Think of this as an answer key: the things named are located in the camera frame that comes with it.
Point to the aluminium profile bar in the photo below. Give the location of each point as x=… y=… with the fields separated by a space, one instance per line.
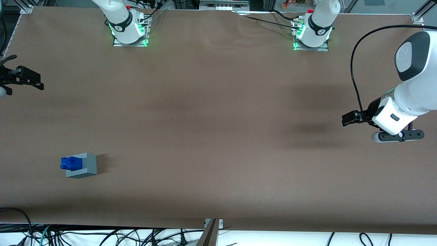
x=209 y=235

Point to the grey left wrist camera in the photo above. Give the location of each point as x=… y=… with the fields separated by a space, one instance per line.
x=396 y=136

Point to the aluminium corner bracket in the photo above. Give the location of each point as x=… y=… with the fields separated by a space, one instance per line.
x=25 y=8
x=417 y=18

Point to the gray square base block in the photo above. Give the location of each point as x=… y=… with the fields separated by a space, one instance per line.
x=90 y=164

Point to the white power strip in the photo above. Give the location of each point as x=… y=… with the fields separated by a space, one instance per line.
x=223 y=7

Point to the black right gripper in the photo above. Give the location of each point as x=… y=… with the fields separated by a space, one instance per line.
x=7 y=77

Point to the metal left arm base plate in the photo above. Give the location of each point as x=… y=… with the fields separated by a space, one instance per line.
x=322 y=49

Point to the blue plastic part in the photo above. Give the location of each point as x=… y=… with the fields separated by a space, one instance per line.
x=70 y=163

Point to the brown paper table cover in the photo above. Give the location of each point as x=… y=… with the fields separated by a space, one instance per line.
x=218 y=136

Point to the small metal bracket plate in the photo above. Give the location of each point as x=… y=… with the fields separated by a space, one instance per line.
x=221 y=223

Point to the colourful packets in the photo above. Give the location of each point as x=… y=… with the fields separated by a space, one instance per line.
x=293 y=3

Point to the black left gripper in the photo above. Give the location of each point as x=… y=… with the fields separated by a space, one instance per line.
x=372 y=108

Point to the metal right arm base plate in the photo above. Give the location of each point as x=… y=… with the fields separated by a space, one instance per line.
x=117 y=43

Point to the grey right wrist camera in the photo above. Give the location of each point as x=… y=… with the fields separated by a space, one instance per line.
x=2 y=92

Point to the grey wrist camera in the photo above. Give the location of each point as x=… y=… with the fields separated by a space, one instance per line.
x=2 y=92
x=396 y=136

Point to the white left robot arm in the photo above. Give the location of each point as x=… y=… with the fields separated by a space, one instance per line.
x=420 y=85

